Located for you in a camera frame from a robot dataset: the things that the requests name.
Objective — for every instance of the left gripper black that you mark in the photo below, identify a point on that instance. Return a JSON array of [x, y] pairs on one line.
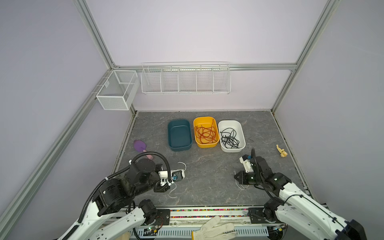
[[161, 188]]

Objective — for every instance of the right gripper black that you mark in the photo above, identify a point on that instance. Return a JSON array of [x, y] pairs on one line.
[[241, 179]]

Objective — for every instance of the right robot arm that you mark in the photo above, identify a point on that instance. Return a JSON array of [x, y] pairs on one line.
[[291, 206]]

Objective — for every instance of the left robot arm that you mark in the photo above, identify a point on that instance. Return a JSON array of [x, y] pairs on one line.
[[117, 191]]

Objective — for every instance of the white plastic bin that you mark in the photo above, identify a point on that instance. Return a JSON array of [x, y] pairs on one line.
[[232, 139]]

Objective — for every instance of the purple pink scoop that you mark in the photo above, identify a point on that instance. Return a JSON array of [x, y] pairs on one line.
[[140, 146]]

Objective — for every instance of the beige toy figure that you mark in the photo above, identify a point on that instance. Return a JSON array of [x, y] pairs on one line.
[[282, 152]]

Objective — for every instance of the teal plastic bin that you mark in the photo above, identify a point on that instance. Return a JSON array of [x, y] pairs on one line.
[[179, 135]]

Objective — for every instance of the yellow plastic bin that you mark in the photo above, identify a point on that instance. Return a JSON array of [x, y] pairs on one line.
[[206, 132]]

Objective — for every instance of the white work glove centre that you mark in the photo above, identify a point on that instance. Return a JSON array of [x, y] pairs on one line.
[[211, 230]]

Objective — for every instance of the small white mesh basket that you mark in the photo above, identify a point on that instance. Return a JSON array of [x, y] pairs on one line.
[[119, 90]]

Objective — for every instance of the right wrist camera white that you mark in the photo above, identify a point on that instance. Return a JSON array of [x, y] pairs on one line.
[[245, 160]]

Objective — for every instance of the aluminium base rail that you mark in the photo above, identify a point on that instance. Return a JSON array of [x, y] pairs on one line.
[[240, 216]]

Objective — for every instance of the long white wire basket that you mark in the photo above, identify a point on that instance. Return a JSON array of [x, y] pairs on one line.
[[186, 78]]

